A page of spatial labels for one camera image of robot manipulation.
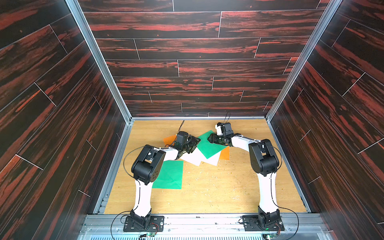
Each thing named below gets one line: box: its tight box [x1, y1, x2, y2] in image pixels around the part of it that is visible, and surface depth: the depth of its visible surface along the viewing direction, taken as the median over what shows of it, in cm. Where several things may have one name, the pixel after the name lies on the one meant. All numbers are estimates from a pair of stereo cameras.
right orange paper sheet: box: [219, 146, 230, 160], surface depth 101 cm
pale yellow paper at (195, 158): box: [177, 146, 208, 167], surface depth 99 cm
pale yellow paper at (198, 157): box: [193, 147, 222, 167], surface depth 100 cm
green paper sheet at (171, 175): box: [152, 160, 184, 190], surface depth 92 cm
